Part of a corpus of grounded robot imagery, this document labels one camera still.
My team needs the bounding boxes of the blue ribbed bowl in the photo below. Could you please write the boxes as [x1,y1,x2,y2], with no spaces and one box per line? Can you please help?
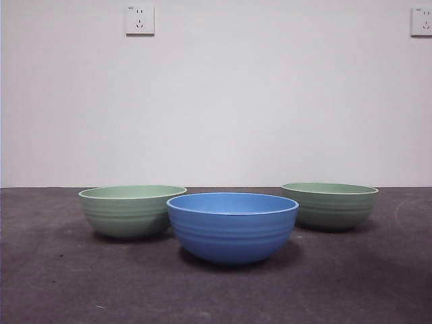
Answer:
[166,192,300,265]

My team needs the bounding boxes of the green ribbed bowl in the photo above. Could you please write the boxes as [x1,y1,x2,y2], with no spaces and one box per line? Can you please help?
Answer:
[281,182,379,233]
[78,184,188,241]

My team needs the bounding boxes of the white wall socket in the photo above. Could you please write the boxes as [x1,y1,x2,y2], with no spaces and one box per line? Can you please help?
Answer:
[126,5,156,36]
[410,7,432,38]

